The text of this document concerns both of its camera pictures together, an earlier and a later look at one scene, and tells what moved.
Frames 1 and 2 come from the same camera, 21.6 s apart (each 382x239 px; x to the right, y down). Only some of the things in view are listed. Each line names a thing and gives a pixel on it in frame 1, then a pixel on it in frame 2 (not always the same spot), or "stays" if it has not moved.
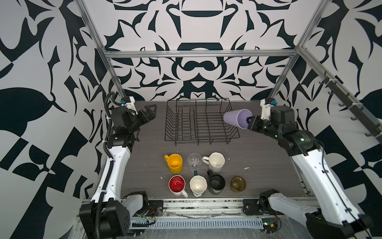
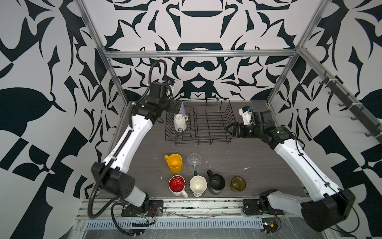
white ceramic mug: x=216 y=161 to x=180 y=121
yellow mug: x=175 y=163 stays
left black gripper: x=148 y=114 to x=171 y=106
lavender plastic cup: x=238 y=118 to x=182 y=110
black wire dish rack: x=195 y=121 stays
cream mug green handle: x=198 y=184 stays
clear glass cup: x=194 y=161 stays
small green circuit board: x=270 y=224 stays
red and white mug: x=176 y=184 stays
